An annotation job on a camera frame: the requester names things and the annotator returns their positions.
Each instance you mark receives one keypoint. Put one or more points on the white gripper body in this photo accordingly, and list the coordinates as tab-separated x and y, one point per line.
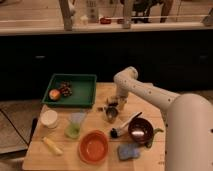
117	102

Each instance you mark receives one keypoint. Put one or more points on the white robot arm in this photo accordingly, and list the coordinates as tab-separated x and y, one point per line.
188	121

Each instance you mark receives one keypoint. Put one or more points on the green plastic tray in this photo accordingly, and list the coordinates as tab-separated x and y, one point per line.
76	90

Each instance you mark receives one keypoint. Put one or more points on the small metal cup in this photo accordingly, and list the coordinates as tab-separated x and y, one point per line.
111	114

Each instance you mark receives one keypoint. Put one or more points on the dark red bowl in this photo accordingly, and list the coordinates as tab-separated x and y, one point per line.
140	130

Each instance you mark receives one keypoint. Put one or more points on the green pepper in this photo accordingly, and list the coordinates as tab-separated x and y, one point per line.
150	142

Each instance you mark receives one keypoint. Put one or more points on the blue sponge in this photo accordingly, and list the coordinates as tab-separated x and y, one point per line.
128	151

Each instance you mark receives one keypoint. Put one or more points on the orange plastic bowl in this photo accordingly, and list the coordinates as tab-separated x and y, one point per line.
93	147

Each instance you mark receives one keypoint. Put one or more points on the dark grape bunch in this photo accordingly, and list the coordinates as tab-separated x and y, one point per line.
65	89

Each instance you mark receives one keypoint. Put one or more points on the green transparent measuring cup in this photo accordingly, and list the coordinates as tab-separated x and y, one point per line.
75	121

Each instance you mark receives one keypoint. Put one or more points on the red yellow apple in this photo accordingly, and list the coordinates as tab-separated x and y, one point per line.
54	94

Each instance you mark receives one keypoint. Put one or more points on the white cup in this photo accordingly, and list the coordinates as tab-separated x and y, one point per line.
49	118

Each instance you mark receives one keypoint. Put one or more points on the white handled brush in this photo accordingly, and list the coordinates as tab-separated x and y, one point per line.
121	130

